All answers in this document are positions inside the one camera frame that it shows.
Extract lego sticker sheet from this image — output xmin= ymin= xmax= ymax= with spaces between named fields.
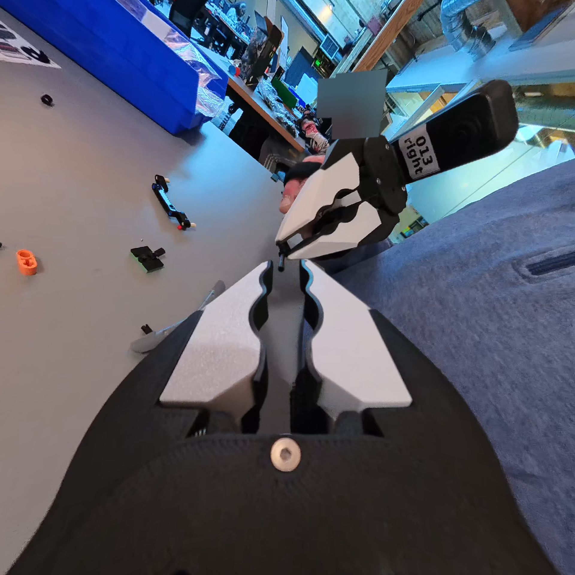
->
xmin=0 ymin=20 xmax=61 ymax=69

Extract clear plastic bags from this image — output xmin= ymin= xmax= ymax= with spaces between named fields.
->
xmin=119 ymin=0 xmax=228 ymax=121

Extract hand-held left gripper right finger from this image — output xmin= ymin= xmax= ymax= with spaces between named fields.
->
xmin=300 ymin=260 xmax=412 ymax=418

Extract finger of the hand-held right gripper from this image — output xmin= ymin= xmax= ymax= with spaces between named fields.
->
xmin=287 ymin=203 xmax=382 ymax=261
xmin=275 ymin=152 xmax=362 ymax=245

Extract green bin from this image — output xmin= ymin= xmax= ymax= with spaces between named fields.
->
xmin=271 ymin=79 xmax=298 ymax=107

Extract black printed cardboard box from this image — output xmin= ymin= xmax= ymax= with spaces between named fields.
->
xmin=240 ymin=17 xmax=285 ymax=87

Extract wooden desk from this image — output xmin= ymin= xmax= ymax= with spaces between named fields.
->
xmin=227 ymin=76 xmax=307 ymax=152

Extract black green lego piece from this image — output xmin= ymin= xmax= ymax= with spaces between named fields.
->
xmin=130 ymin=246 xmax=166 ymax=274

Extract grey curved lego panel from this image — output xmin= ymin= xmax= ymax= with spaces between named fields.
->
xmin=130 ymin=279 xmax=226 ymax=354

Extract wooden beam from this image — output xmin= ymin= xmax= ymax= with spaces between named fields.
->
xmin=352 ymin=0 xmax=426 ymax=73

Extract black office chair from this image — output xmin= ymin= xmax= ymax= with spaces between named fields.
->
xmin=168 ymin=0 xmax=208 ymax=40

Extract person's right hand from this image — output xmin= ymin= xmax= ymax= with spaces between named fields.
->
xmin=279 ymin=176 xmax=311 ymax=215

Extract silver ventilation duct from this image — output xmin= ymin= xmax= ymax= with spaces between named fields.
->
xmin=439 ymin=0 xmax=497 ymax=60

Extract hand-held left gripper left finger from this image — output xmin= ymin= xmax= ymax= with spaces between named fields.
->
xmin=159 ymin=261 xmax=273 ymax=409

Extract blue plastic bin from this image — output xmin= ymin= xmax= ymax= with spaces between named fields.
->
xmin=0 ymin=0 xmax=230 ymax=135

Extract black lego rack assembly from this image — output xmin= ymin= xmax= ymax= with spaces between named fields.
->
xmin=152 ymin=174 xmax=197 ymax=231

